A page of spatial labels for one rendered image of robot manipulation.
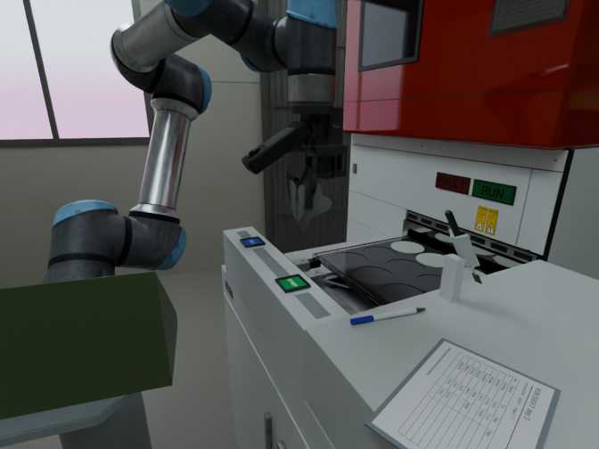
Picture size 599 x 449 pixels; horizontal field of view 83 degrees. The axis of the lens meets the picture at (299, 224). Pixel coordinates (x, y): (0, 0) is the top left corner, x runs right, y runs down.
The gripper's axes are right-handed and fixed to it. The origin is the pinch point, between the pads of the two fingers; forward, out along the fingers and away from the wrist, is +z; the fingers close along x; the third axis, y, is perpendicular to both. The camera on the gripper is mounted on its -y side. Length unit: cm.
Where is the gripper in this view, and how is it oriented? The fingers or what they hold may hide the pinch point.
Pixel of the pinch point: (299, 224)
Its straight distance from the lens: 60.0
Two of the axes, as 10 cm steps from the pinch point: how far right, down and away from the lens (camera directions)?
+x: -4.3, -2.8, 8.6
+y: 9.0, -1.3, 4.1
